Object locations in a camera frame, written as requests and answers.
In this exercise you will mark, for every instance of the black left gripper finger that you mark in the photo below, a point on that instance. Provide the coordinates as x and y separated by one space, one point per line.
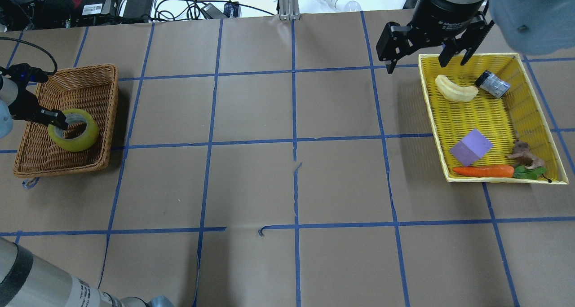
62 125
58 115

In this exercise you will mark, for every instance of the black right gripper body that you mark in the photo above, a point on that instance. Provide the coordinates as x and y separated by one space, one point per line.
446 13

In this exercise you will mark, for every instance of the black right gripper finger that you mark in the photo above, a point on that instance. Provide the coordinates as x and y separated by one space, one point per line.
469 42
394 43

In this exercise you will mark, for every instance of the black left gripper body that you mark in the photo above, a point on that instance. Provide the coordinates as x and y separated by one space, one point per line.
21 104

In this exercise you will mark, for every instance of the yellow tape roll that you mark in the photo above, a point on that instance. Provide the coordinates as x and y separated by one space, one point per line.
81 142

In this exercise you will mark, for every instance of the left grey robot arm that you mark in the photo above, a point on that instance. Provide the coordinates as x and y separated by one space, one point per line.
30 281

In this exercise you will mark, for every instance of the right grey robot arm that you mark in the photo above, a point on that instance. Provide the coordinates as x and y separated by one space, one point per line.
531 27

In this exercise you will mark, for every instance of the small labelled can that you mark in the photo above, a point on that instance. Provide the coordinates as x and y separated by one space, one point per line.
491 83

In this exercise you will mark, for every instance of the brown wicker basket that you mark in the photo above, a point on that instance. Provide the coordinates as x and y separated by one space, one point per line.
93 89

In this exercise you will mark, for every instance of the pale croissant bread toy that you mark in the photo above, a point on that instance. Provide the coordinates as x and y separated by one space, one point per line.
454 92

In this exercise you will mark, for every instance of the light bulb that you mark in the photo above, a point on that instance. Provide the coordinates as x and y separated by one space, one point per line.
344 5

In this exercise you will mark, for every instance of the yellow woven tray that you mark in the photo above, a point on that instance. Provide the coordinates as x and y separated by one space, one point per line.
517 115

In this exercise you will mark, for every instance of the black computer box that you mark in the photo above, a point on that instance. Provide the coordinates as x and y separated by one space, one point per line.
18 15

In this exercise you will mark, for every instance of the purple foam cube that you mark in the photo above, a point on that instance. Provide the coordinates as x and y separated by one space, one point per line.
471 148

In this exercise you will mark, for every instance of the brown ginger root toy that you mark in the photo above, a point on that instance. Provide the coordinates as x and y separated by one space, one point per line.
523 156

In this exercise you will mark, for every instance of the orange toy carrot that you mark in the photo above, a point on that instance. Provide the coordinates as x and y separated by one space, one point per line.
493 171

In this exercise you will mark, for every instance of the green leaf toy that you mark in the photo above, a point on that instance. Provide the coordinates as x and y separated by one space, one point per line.
523 173

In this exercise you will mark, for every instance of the black power adapter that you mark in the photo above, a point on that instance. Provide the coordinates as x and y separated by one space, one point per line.
230 10

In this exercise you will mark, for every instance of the aluminium frame post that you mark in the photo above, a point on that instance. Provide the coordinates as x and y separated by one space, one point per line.
289 10

